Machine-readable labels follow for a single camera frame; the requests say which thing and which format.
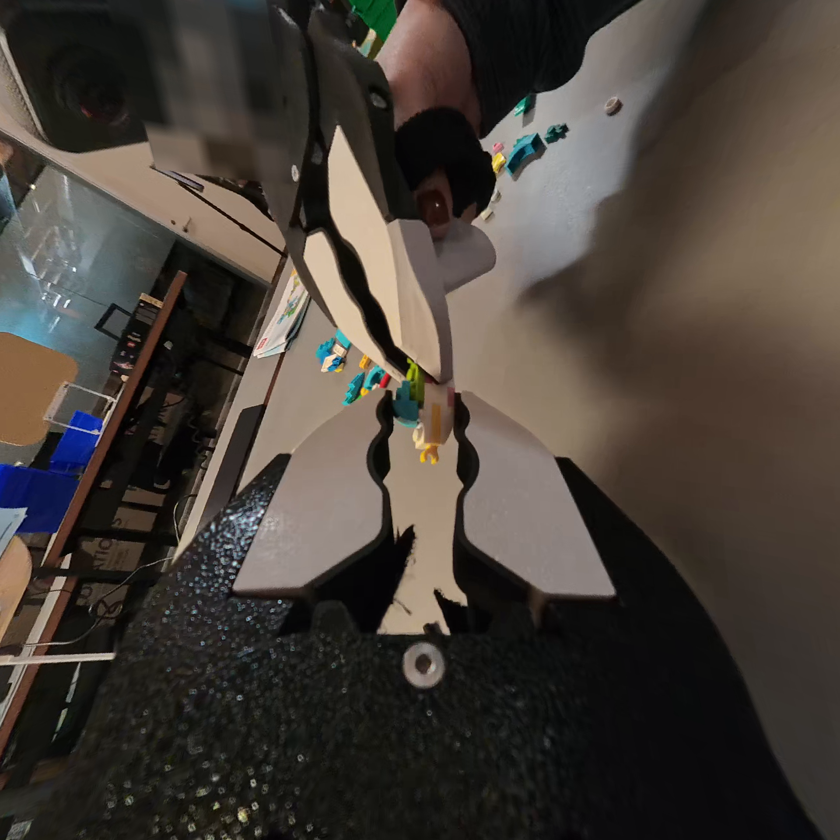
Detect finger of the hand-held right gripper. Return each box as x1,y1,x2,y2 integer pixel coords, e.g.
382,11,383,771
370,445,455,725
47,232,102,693
302,225,413,382
325,123,457,385

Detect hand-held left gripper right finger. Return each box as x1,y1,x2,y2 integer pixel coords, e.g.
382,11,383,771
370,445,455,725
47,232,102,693
454,390,618,601

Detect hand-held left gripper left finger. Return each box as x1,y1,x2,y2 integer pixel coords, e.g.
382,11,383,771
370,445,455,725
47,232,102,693
231,388,396,601

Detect small multicoloured lego build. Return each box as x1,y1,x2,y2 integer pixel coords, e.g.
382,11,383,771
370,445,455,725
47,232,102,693
392,357,458,467

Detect person's right forearm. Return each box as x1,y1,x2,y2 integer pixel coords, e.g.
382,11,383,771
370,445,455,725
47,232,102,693
445,0,641,135

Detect lego instruction booklet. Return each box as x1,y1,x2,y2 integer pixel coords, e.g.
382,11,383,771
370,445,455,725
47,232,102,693
252,266,311,359

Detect scatter of loose lego pieces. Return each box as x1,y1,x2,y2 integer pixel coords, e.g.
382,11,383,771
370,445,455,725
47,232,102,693
315,94,571,409

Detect person's right hand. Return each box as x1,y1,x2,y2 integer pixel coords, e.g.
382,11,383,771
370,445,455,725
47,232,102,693
379,0,484,238

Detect green plastic bin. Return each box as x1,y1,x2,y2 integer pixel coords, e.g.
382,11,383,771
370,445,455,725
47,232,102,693
348,0,403,37

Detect black desk divider strip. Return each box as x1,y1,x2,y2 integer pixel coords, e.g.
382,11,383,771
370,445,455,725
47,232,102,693
210,405,266,519

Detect black tripod stand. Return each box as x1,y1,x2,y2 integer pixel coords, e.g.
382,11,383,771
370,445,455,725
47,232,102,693
151,167,287,257

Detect dark box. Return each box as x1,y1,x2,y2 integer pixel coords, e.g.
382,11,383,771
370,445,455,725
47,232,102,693
108,295,165,380

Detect wooden side desk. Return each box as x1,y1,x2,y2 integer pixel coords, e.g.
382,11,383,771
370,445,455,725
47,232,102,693
0,270,191,749

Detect blue storage bins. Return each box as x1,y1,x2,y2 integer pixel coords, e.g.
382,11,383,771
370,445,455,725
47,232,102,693
0,410,106,534

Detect tan rounded board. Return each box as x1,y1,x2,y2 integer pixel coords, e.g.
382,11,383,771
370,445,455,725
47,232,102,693
0,331,80,447

